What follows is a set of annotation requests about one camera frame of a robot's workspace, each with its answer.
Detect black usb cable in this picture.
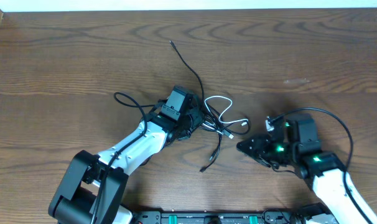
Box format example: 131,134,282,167
169,40,251,174

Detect white usb cable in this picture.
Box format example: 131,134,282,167
203,95,249,127

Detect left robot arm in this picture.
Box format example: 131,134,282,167
48,85,205,224

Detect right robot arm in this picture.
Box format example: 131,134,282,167
236,114,377,223

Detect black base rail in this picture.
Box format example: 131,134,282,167
113,202,338,224

